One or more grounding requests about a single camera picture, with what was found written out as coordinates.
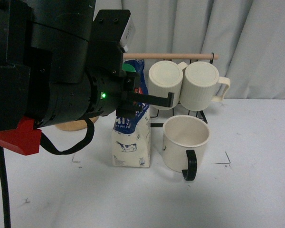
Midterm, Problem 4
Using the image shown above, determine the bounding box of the cream smiley mug black handle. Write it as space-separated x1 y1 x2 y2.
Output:
161 115 210 181

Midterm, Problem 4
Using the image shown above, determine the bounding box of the wooden mug tree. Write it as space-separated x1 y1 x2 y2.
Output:
55 119 87 132

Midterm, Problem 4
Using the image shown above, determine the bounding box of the grey curtain backdrop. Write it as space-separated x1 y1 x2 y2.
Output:
95 0 285 99

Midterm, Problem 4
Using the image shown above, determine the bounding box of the black wire cup rack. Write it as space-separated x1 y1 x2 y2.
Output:
123 52 220 128

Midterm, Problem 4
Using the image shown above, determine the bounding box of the cream ribbed mug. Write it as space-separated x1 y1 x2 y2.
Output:
179 61 231 111
148 60 188 110

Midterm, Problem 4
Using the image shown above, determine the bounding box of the black cable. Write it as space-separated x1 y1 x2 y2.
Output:
0 118 95 228

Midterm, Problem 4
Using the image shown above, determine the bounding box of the cream ribbed mug left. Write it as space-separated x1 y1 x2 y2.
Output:
148 60 188 110

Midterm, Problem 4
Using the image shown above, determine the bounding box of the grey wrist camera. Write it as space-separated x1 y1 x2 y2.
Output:
119 17 135 53

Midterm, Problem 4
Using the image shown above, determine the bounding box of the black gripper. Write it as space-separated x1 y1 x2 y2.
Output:
86 9 174 119

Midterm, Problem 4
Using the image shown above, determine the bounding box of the blue white milk carton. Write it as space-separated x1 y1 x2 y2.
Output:
111 59 151 169

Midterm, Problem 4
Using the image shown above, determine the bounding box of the cream ribbed mug right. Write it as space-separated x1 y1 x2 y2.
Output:
179 61 231 111

